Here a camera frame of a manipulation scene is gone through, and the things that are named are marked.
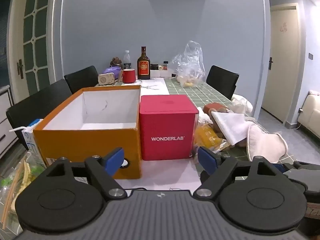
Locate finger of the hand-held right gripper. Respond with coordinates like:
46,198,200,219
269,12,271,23
271,161,312,174

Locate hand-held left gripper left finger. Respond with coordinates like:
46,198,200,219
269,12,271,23
45,147,127,200

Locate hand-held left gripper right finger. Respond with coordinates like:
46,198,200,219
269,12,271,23
194,146,277,200

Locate yellow snack packet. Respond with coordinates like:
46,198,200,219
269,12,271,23
194,124,230,153

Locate white plush mitt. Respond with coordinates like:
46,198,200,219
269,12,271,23
246,124,289,163

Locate orange cardboard box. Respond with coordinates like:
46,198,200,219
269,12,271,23
33,85,142,180

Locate brown bear-shaped sponge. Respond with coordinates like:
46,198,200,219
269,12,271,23
203,102,228,114

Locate red cube box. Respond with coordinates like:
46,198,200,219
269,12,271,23
139,94,199,161

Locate cream sofa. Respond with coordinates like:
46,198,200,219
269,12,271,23
299,90,320,138

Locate white plastic bag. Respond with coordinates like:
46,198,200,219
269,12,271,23
230,94,254,115

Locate green checked tablecloth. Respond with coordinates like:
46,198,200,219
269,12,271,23
94,77,298,165

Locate black chair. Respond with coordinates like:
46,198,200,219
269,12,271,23
5,79,73,150
64,66,99,94
206,65,240,100

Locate wooden speaker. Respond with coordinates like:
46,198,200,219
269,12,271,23
98,72,116,86

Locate white paper sheets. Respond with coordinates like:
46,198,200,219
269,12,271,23
117,78,205,193

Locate red mug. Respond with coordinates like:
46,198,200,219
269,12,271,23
119,68,137,84

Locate blue white milk carton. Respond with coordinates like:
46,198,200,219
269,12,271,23
9,119,47,168

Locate purple pouch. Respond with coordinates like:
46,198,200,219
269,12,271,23
104,66,123,77

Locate clear plastic bag of food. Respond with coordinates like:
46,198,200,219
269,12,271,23
171,40,206,88

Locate brown liquor bottle red label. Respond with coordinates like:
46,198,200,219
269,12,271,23
137,46,151,80

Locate cream door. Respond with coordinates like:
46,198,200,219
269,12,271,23
261,3,307,130

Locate clear bag of green snacks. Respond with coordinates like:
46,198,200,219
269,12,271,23
0,152,48,230

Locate clear plastic water bottle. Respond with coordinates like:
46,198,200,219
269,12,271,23
122,50,132,70

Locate white cabinet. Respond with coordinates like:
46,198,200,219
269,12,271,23
0,85,15,158

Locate glass pane door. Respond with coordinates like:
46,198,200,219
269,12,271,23
9,0,57,105

